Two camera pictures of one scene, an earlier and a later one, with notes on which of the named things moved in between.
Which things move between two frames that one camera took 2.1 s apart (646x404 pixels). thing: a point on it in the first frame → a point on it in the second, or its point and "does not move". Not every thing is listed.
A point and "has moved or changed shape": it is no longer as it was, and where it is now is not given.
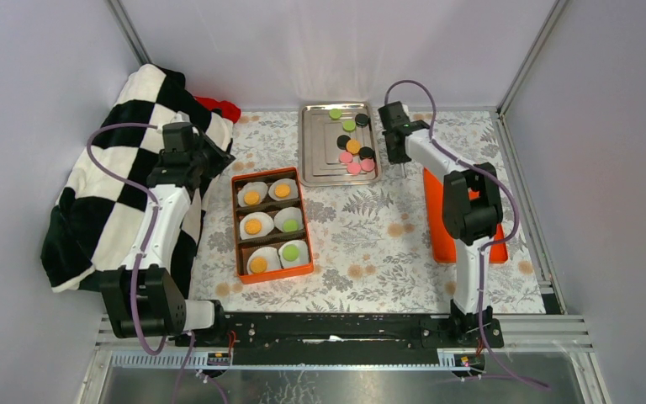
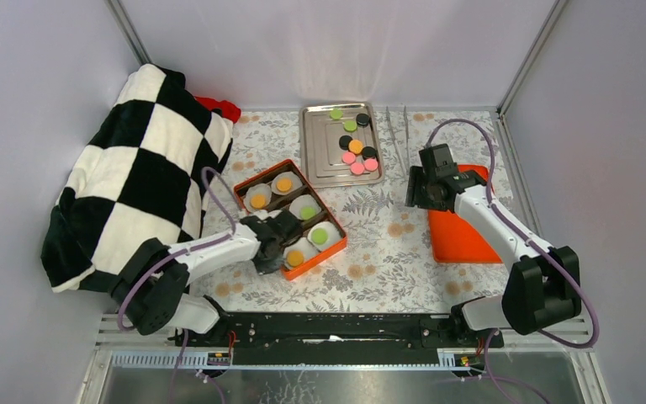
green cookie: [290, 225] has moved or changed shape
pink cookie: [346, 157] does not move
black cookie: [341, 141] does not move
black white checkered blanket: [92, 223] does not move
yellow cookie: [352, 146] does not move
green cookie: [349, 125] does not move
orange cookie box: [271, 229] has moved or changed shape
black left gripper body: [206, 156] → [262, 265]
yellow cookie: [258, 264] has moved or changed shape
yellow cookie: [251, 198] has moved or changed shape
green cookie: [290, 252] → [320, 236]
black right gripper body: [394, 156] → [419, 192]
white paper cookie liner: [293, 252] → [323, 234]
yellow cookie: [282, 190] has moved or changed shape
